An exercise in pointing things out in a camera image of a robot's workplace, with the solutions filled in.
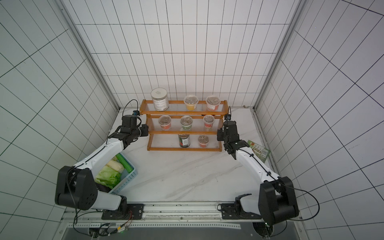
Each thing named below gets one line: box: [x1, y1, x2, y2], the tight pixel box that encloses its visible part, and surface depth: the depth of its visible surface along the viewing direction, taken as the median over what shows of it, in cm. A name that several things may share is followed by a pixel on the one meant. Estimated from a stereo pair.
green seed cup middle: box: [180, 115, 193, 131], surface depth 87 cm
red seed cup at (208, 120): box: [203, 114, 215, 128], surface depth 87 cm
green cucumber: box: [115, 153, 134, 173], surface depth 87 cm
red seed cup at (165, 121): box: [158, 114, 172, 130], surface depth 87 cm
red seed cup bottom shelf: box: [198, 134, 210, 148], surface depth 94 cm
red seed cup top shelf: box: [205, 95, 221, 112], surface depth 78 cm
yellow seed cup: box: [183, 95, 199, 111], surface depth 79 cm
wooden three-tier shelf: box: [139, 99, 229, 152], surface depth 89 cm
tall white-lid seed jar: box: [150, 87, 170, 112], surface depth 76 cm
